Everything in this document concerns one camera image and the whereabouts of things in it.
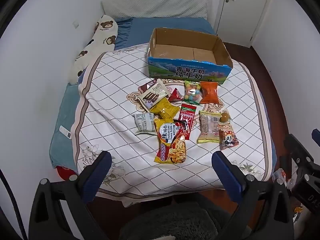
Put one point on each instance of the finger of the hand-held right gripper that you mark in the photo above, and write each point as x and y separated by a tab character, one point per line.
298	150
316	135

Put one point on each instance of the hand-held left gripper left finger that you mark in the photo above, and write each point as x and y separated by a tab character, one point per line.
96	177

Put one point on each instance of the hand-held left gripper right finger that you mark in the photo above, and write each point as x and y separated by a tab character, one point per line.
226	175

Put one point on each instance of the colourful candy bag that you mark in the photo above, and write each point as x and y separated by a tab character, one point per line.
192	92

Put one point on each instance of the brown snack packet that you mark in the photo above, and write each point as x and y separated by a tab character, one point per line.
145	87

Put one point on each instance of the cardboard box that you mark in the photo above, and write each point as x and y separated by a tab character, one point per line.
185	52

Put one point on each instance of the small orange wrapper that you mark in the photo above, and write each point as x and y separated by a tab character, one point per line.
298	210

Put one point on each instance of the white plastic bag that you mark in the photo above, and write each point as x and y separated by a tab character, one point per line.
281	177

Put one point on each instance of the red object under bed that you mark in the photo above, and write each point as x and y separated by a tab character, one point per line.
65	173

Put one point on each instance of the panda print snack packet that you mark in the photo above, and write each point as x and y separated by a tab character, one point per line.
228	137

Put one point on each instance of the clear pastry packet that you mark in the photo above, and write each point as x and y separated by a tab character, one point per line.
208	127

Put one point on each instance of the white remote control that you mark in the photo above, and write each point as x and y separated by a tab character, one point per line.
65	133

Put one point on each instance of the clear packet of yellow balls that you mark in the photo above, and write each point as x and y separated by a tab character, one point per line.
224	116

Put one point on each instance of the instant noodle packet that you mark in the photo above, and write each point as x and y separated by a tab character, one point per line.
171	142

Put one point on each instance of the red and green packet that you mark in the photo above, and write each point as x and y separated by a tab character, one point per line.
187	120

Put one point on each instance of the grey fluffy cloth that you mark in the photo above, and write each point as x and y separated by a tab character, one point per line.
175	220

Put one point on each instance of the teal plush blanket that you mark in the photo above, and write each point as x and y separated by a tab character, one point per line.
62	115

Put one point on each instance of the silver grey snack packet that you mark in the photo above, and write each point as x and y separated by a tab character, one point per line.
144	123

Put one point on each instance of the white quilted floral blanket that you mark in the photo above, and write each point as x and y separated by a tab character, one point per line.
112	100

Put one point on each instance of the orange snack packet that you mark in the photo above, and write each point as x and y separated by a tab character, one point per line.
209	92

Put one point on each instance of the yellow snack packet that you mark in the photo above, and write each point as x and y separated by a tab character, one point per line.
163	108

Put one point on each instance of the small red snack packet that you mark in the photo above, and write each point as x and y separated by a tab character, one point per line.
175	95

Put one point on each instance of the white chocolate stick biscuit packet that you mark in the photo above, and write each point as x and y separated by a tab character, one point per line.
153	95

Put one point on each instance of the bear print pillow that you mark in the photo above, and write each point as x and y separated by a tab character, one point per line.
96	45

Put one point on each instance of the white door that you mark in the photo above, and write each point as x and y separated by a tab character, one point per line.
247	7

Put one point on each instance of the grey pillow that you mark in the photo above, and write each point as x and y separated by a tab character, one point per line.
155	5

